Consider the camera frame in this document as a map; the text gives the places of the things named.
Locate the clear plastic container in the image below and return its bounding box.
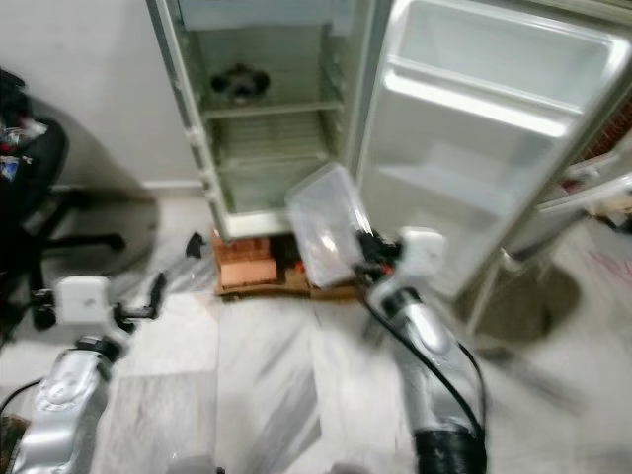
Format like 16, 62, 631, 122
284, 162, 376, 289

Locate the white fridge door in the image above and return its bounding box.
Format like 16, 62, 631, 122
355, 0, 632, 302

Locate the white fridge cabinet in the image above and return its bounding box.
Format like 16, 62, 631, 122
146, 0, 386, 241

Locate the orange brick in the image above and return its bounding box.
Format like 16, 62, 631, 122
215, 235, 277, 289

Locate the brown cardboard sheet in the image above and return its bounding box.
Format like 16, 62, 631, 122
215, 281, 361, 302

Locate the black office chair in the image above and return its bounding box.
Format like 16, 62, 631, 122
0, 64, 119, 332

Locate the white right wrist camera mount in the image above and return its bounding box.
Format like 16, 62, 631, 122
395, 227, 445, 290

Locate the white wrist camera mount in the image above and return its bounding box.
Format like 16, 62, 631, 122
395, 227, 445, 290
54, 276, 113, 330

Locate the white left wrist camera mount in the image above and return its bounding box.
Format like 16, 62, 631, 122
54, 276, 113, 330

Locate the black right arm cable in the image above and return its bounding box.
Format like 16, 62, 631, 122
360, 291, 490, 435

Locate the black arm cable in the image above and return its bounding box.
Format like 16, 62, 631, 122
0, 288, 60, 418
360, 291, 490, 435

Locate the wire fridge shelf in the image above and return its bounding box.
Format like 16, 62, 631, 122
215, 148, 337, 169
202, 99, 347, 121

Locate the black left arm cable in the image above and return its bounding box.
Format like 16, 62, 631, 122
0, 288, 60, 418

